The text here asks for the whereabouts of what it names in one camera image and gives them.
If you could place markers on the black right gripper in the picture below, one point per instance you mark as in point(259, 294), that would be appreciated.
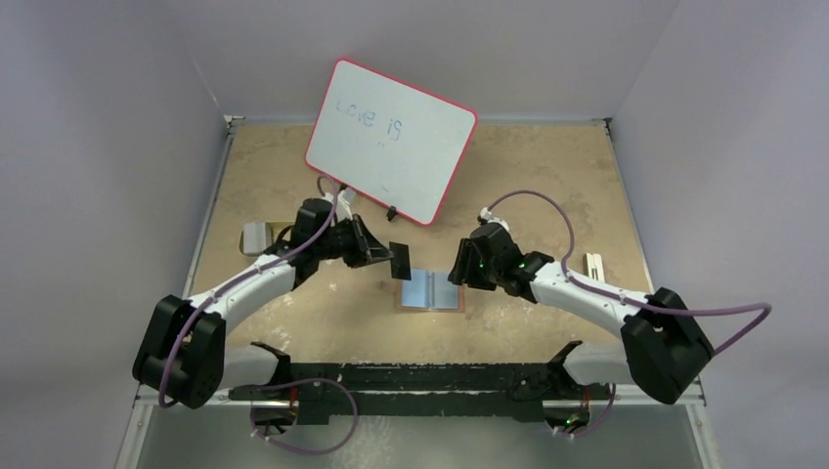
point(467, 263)

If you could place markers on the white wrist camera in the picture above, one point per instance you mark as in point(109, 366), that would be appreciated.
point(486, 216)
point(343, 202)

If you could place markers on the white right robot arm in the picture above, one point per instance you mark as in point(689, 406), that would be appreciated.
point(661, 350)

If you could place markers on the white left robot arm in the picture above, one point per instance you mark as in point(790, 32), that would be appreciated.
point(184, 353)

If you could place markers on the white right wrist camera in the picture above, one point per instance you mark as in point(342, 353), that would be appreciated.
point(486, 216)

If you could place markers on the pink framed whiteboard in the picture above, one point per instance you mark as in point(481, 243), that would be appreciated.
point(394, 143)

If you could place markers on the cream oval tray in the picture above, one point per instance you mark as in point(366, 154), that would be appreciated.
point(279, 229)

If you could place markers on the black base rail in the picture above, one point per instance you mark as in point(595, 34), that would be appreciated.
point(525, 392)

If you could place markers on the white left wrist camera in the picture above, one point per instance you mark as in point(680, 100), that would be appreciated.
point(343, 202)

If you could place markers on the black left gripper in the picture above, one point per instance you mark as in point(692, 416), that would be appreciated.
point(366, 247)

